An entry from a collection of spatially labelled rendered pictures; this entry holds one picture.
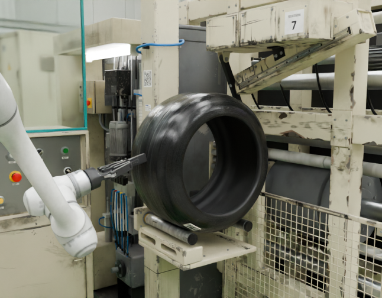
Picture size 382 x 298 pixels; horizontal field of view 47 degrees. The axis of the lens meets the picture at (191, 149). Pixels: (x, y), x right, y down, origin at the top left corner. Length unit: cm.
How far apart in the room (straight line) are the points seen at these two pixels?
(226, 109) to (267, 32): 34
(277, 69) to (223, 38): 28
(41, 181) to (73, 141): 95
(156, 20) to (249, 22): 40
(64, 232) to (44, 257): 84
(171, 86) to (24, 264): 104
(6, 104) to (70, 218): 42
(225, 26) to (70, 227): 110
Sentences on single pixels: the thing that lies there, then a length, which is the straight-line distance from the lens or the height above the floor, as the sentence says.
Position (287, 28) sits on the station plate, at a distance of 171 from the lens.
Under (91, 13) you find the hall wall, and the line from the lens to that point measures 1208.
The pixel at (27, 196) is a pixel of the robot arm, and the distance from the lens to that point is 148.
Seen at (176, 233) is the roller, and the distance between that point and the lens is 175.
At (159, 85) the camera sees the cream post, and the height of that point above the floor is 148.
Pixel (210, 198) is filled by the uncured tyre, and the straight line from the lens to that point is 203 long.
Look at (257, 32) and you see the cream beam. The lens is 182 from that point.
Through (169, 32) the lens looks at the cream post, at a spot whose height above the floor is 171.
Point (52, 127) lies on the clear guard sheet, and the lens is 213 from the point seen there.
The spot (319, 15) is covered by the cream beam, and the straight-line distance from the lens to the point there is 169.
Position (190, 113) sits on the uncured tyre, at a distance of 161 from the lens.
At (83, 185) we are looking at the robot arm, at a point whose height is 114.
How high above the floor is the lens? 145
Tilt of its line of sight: 7 degrees down
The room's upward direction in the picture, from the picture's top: straight up
